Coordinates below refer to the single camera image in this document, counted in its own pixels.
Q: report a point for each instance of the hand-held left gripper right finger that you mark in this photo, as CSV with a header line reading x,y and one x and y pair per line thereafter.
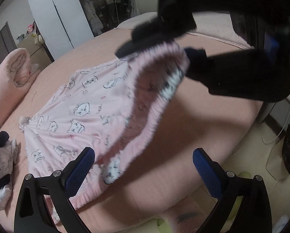
x,y
206,174

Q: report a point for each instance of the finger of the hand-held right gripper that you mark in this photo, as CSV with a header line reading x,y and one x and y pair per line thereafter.
x,y
174,17
244,75

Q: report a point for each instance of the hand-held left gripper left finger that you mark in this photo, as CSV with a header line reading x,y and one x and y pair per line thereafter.
x,y
79,172

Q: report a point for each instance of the pink printed pajama pants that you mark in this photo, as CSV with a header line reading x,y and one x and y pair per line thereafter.
x,y
91,116

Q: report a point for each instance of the flat textured pillow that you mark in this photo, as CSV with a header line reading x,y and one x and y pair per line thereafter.
x,y
140,21
220,29

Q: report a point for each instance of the bed with pink sheet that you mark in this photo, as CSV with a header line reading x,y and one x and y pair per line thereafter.
x,y
196,126

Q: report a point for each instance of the dark glass wardrobe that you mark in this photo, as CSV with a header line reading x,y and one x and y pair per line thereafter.
x,y
103,7

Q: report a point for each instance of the pale white garment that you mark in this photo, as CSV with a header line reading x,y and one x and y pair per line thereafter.
x,y
6,165

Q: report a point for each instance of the white garment with navy trim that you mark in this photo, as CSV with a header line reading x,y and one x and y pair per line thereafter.
x,y
0,196

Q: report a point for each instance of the rolled pink blanket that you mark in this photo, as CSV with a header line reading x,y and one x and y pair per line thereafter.
x,y
6,85

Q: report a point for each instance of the white wardrobe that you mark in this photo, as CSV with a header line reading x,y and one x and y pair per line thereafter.
x,y
60,17

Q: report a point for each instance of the beige cabinet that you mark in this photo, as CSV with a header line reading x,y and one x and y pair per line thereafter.
x,y
36,51

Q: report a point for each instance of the cream hanging bag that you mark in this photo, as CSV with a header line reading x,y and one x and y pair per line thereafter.
x,y
39,38

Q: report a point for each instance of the pink doll plush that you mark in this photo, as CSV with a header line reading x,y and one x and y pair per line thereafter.
x,y
31,28

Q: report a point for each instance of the grey door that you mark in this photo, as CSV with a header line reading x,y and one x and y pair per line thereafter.
x,y
2,46

